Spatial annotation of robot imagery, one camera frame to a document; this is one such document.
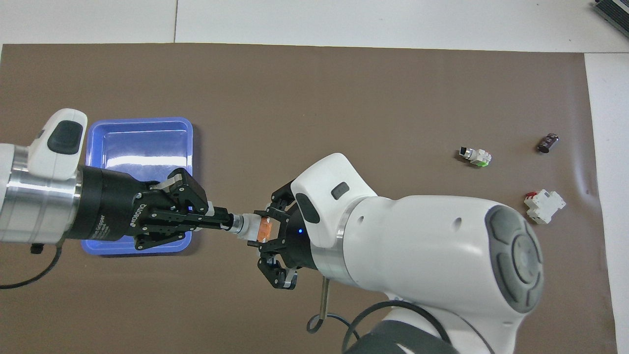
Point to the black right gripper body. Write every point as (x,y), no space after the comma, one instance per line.
(299,242)

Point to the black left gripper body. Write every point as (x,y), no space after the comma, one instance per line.
(110,206)

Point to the white rotary switch orange base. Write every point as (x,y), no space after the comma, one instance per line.
(254,227)

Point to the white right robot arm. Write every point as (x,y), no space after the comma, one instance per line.
(432,255)

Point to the blue plastic tray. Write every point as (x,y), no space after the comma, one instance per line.
(142,142)

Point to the brown table mat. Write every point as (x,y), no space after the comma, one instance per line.
(344,98)

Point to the white circuit breaker red lever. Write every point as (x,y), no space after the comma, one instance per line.
(544,206)

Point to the small dark cylindrical component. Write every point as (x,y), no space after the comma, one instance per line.
(548,142)

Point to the grey ribbed device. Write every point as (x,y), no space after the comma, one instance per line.
(614,11)

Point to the white switch with square head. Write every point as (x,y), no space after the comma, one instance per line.
(475,156)

